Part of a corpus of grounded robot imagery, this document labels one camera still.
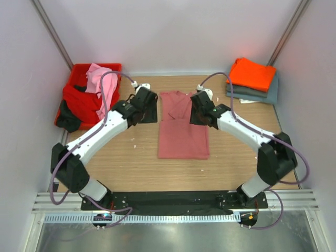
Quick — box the dusty rose t-shirt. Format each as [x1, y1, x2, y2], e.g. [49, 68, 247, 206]
[158, 91, 210, 160]

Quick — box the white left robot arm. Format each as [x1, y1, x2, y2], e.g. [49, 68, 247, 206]
[50, 83, 158, 210]

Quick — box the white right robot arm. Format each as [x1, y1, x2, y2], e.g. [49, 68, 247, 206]
[190, 91, 298, 208]

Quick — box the folded white t-shirt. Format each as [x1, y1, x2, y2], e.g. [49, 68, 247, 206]
[239, 99, 257, 104]

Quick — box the folded grey t-shirt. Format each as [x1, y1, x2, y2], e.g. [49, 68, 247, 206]
[225, 83, 268, 100]

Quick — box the light pink t-shirt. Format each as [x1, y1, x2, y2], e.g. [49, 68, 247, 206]
[86, 63, 118, 120]

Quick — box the folded orange t-shirt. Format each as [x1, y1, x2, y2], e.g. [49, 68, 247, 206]
[229, 57, 277, 92]

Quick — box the red t-shirt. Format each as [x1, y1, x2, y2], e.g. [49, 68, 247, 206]
[62, 85, 113, 124]

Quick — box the folded blue-grey t-shirt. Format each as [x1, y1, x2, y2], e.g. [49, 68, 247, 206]
[227, 73, 279, 105]

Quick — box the black t-shirt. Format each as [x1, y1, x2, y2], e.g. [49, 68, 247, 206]
[55, 100, 82, 133]

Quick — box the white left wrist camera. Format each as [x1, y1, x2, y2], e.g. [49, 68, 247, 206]
[131, 81, 151, 93]

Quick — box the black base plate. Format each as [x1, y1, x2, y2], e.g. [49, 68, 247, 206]
[97, 191, 268, 216]

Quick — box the slotted white cable duct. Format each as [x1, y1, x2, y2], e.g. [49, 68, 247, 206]
[44, 212, 240, 224]

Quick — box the aluminium frame rail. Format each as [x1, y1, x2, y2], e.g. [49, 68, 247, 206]
[30, 0, 74, 70]

